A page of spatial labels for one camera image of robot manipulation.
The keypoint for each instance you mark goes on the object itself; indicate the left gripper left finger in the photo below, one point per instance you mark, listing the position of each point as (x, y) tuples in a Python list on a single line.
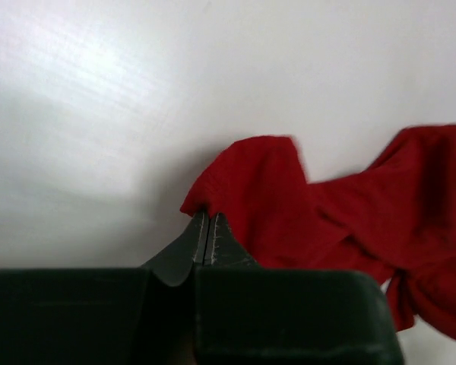
[(101, 315)]

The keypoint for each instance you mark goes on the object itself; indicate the red t shirt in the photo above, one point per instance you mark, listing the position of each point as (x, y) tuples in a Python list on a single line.
[(395, 221)]

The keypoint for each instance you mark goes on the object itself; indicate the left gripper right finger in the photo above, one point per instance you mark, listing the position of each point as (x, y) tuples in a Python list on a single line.
[(247, 314)]

